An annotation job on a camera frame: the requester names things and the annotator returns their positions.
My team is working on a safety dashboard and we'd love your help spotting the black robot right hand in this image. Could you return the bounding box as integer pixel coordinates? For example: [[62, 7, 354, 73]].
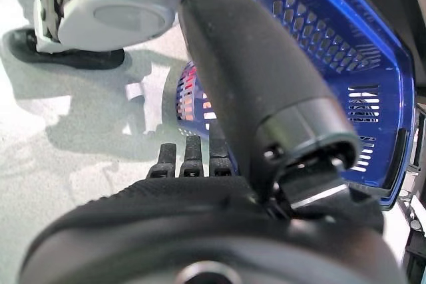
[[18, 0, 409, 284]]

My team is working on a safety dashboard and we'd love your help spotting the black robot right foot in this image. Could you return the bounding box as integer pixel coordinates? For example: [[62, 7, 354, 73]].
[[8, 27, 126, 71]]

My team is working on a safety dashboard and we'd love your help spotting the silver robot right leg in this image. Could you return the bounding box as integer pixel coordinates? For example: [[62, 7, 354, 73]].
[[33, 0, 194, 54]]

